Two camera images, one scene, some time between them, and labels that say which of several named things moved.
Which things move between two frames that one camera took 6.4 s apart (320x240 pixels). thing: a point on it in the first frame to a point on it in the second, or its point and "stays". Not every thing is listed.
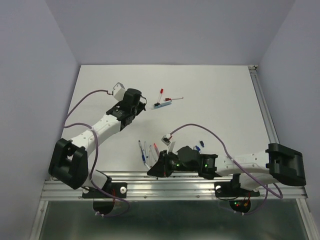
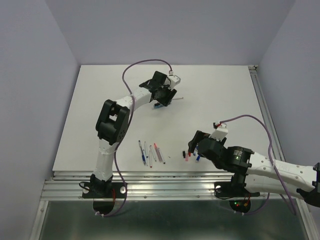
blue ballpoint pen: x=143 y=156 stays
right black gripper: x=161 y=167 to x=199 y=135
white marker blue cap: x=145 y=149 stays
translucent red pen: x=157 y=152 stays
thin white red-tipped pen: x=148 y=167 to x=150 y=159
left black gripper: x=140 y=108 to x=166 y=100
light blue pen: x=158 y=105 stays
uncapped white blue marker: x=150 y=147 stays
